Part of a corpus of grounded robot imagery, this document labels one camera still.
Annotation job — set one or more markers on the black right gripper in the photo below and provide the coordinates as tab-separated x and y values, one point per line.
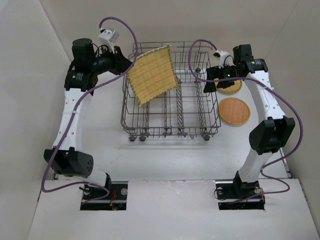
224	75

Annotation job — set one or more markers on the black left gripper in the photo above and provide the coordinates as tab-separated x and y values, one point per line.
117	60

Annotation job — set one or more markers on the green-rimmed round woven plate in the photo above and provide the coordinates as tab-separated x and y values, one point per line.
231	89

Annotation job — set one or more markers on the yellow square woven plate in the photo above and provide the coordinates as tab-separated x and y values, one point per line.
152	74

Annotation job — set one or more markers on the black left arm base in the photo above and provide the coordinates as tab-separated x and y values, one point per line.
95	199

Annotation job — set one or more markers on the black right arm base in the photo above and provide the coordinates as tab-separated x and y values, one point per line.
236	196

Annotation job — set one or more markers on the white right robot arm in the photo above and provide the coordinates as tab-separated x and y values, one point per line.
274	128

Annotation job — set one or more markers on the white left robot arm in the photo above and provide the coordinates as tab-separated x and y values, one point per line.
66	156

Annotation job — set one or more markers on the orange round woven plate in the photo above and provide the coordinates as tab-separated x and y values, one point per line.
234	111

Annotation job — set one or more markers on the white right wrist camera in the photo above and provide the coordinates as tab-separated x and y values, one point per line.
225	59

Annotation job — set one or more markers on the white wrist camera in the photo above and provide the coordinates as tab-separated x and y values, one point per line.
108	37
225	59

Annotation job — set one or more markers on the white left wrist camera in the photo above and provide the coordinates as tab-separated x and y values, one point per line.
108	37

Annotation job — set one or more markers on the grey wire dish rack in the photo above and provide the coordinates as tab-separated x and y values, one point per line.
186	111

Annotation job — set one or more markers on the aluminium right side rail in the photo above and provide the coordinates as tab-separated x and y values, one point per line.
285	164

